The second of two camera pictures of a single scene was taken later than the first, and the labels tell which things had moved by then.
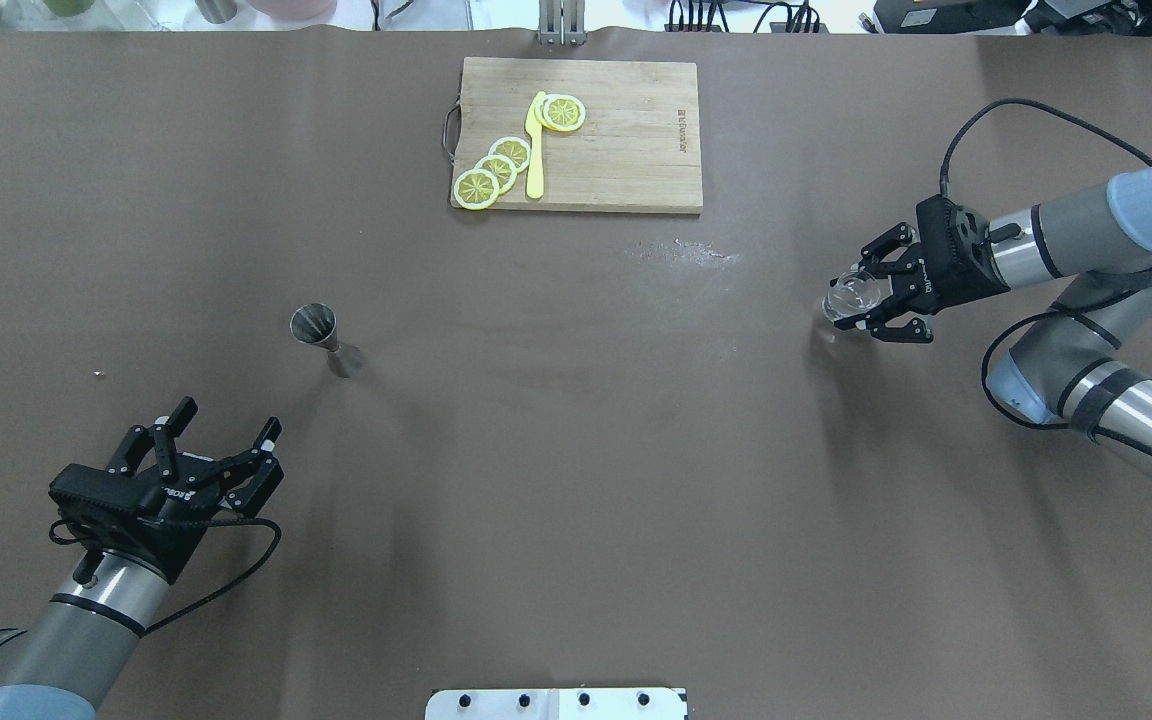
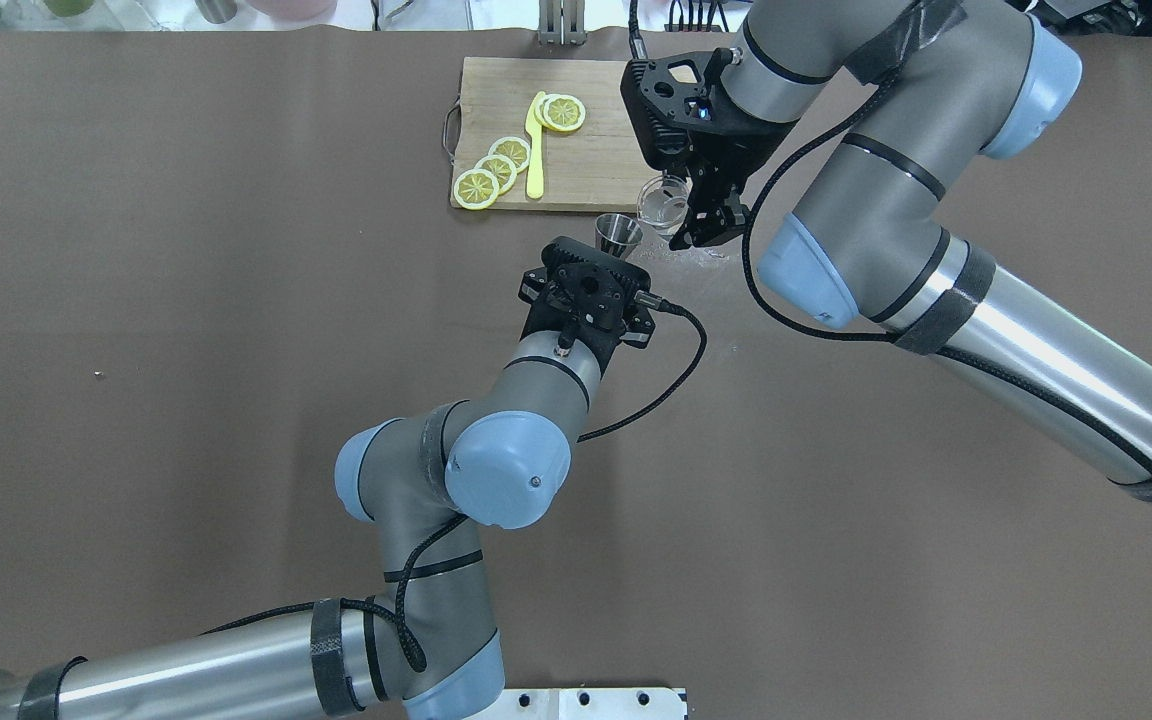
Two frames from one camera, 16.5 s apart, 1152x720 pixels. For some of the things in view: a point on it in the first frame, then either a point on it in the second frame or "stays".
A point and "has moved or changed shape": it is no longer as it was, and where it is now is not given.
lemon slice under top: [538, 111] stays
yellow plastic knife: [534, 128] stays
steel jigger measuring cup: [315, 323] → [617, 234]
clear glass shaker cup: [850, 294] has moved or changed shape
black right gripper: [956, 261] → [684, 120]
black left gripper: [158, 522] → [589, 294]
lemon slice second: [502, 168] stays
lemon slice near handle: [564, 112] stays
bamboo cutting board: [636, 151] stays
